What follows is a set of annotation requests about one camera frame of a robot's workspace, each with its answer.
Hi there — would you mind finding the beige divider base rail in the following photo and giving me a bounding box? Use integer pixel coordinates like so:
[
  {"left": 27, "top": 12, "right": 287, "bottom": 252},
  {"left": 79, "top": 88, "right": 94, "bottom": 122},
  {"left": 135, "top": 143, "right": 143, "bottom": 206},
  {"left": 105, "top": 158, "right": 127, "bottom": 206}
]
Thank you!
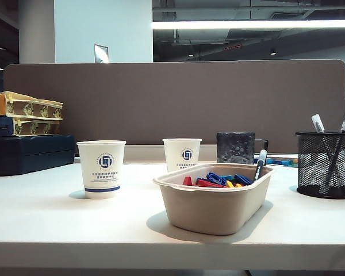
[{"left": 123, "top": 144, "right": 219, "bottom": 164}]

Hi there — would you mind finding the blue wooden block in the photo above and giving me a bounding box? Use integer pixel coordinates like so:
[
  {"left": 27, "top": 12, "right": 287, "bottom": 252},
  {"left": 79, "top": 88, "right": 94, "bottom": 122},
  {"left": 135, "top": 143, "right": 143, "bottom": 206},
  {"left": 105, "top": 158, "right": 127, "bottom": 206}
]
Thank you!
[{"left": 254, "top": 157, "right": 290, "bottom": 166}]

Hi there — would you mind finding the black mesh pen holder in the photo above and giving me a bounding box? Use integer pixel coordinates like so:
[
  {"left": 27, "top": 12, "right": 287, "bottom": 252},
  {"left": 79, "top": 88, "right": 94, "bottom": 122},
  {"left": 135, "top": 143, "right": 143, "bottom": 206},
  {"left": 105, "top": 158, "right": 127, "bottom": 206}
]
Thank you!
[{"left": 294, "top": 131, "right": 345, "bottom": 200}]

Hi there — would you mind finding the black marker pen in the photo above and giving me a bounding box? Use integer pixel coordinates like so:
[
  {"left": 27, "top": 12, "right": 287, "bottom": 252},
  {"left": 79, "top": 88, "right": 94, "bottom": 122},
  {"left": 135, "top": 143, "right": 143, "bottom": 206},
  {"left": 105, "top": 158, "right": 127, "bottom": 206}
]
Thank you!
[{"left": 252, "top": 149, "right": 267, "bottom": 182}]

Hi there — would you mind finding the large dark blue case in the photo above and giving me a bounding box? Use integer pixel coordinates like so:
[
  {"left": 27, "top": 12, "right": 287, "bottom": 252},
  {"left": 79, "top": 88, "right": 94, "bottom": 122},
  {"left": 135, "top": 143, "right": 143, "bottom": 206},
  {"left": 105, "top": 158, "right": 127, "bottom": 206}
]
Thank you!
[{"left": 0, "top": 133, "right": 76, "bottom": 177}]

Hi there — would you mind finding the blue flat plastic letter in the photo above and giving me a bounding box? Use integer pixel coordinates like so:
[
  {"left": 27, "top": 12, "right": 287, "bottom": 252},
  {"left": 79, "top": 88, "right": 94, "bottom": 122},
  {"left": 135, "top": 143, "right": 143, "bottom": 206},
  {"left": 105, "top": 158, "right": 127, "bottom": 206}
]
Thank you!
[{"left": 234, "top": 173, "right": 254, "bottom": 186}]

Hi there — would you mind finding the framed wall sign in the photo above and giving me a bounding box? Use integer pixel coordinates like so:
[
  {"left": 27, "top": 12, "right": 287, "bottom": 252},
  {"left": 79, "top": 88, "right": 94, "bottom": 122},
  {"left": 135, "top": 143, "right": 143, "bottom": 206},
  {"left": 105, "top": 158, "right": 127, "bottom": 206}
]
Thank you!
[{"left": 94, "top": 44, "right": 109, "bottom": 64}]

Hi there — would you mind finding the white paper cup blue logo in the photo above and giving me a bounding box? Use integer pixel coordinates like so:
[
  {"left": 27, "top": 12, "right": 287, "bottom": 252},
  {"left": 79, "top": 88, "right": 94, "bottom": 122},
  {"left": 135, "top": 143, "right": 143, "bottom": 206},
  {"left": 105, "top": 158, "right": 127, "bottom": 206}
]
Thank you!
[
  {"left": 76, "top": 140, "right": 127, "bottom": 200},
  {"left": 162, "top": 138, "right": 203, "bottom": 173}
]

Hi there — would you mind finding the brown fabric desk divider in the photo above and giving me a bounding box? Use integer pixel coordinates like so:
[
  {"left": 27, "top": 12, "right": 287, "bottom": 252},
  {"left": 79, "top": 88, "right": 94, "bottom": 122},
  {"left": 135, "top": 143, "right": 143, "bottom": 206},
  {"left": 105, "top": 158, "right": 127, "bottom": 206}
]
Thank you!
[{"left": 3, "top": 59, "right": 345, "bottom": 155}]

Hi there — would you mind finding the dark marbled plastic cup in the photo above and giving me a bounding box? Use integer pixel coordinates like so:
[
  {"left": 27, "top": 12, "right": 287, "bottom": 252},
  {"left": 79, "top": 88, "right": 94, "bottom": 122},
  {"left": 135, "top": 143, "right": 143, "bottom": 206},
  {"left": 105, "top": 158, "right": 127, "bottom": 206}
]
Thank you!
[{"left": 216, "top": 132, "right": 270, "bottom": 166}]

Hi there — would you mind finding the small blue box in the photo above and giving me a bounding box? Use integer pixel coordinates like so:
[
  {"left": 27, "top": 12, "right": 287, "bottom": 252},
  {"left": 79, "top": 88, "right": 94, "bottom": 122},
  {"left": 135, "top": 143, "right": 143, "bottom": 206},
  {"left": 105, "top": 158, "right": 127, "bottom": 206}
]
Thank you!
[{"left": 0, "top": 115, "right": 14, "bottom": 137}]

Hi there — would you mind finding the beige pulp tray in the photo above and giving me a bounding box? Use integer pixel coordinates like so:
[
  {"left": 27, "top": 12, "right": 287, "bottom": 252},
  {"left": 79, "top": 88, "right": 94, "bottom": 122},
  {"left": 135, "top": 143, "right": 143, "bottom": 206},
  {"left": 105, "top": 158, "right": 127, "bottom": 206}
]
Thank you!
[{"left": 153, "top": 162, "right": 275, "bottom": 236}]

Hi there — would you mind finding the blue oval plastic letter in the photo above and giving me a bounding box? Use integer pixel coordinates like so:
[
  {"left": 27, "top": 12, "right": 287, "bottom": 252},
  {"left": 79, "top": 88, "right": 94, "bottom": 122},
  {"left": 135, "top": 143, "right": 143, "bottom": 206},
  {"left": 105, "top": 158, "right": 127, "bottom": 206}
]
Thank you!
[{"left": 206, "top": 171, "right": 228, "bottom": 185}]

